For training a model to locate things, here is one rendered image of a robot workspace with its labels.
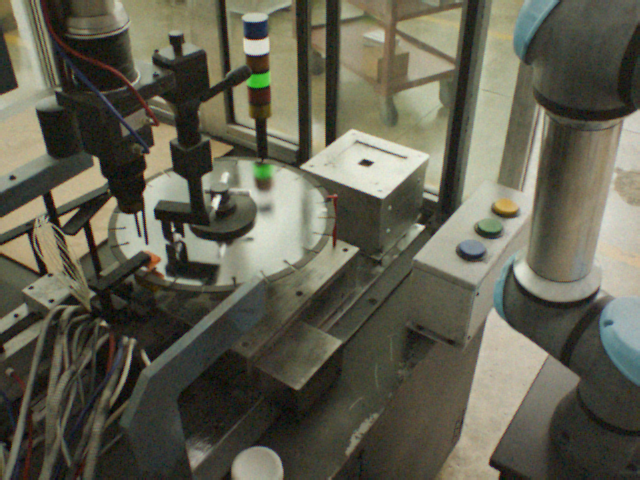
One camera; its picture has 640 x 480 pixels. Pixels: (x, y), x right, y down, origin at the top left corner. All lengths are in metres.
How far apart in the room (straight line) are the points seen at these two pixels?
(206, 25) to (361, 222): 0.60
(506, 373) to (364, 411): 1.15
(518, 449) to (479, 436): 0.94
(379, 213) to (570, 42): 0.61
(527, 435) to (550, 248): 0.31
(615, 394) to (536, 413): 0.18
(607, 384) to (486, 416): 1.11
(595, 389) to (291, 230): 0.48
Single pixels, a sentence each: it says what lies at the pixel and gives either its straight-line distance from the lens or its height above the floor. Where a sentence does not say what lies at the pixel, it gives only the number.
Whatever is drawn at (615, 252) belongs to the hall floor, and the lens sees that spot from 2.72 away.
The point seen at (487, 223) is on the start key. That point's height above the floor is 0.91.
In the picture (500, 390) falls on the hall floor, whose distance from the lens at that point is 2.09.
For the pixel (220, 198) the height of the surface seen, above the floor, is 0.99.
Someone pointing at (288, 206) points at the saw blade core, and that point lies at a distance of 1.07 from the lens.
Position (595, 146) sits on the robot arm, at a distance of 0.77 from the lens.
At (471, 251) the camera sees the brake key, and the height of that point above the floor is 0.91.
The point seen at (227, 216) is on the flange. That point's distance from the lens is 1.04.
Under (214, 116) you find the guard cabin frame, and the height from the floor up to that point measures 0.80.
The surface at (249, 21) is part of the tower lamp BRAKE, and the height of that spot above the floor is 1.16.
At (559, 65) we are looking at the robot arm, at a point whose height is 1.30.
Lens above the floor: 1.57
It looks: 38 degrees down
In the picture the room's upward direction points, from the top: straight up
